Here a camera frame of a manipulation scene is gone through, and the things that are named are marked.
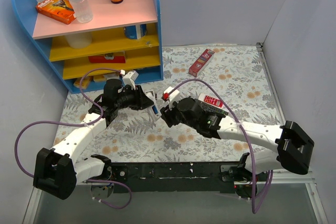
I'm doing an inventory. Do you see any black remote control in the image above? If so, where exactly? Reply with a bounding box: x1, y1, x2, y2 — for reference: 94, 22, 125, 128
198, 101, 228, 117

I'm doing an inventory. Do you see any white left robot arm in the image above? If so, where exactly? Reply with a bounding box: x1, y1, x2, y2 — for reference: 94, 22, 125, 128
33, 79, 157, 199

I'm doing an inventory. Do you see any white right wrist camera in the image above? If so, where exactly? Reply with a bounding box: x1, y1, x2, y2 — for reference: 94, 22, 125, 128
162, 87, 181, 110

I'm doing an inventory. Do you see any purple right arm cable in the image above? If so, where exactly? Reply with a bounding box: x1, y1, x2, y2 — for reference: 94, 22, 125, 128
169, 79, 274, 214

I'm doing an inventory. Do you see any blue shelf unit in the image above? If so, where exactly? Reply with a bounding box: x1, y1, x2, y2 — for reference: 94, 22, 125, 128
11, 0, 163, 93

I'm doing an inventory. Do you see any blue battery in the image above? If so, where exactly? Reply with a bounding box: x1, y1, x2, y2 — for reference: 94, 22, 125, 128
153, 106, 158, 114

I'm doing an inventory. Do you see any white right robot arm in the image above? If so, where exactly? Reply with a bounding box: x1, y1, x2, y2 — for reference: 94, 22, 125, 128
160, 98, 314, 181

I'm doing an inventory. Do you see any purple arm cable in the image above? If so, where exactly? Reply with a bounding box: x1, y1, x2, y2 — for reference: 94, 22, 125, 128
14, 68, 133, 209
169, 79, 274, 214

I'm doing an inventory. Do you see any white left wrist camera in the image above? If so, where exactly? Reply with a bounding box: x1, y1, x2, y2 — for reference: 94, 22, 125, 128
120, 70, 139, 90

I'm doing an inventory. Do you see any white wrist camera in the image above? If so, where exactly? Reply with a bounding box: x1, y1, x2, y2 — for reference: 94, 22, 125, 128
120, 70, 139, 90
162, 87, 181, 110

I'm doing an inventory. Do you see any red toothpaste box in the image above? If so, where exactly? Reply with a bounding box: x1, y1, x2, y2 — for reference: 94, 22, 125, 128
188, 49, 215, 77

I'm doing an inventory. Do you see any orange razor box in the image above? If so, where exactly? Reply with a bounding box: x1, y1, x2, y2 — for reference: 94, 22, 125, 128
36, 0, 76, 25

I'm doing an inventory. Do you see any blue white can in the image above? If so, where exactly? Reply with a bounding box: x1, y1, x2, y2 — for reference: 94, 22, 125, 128
123, 24, 147, 40

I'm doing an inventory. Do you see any red box on shelf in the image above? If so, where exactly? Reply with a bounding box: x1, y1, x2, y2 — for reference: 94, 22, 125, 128
88, 51, 126, 63

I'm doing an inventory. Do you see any white cup on shelf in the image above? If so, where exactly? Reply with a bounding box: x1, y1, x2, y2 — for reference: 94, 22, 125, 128
65, 32, 92, 49

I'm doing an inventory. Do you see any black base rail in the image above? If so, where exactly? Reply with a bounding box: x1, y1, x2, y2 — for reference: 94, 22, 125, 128
81, 162, 259, 195

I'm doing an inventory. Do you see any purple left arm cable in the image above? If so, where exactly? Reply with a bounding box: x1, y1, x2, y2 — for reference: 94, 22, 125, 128
14, 68, 133, 209

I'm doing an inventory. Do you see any floral table mat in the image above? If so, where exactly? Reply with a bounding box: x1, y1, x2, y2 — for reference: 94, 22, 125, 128
54, 45, 292, 163

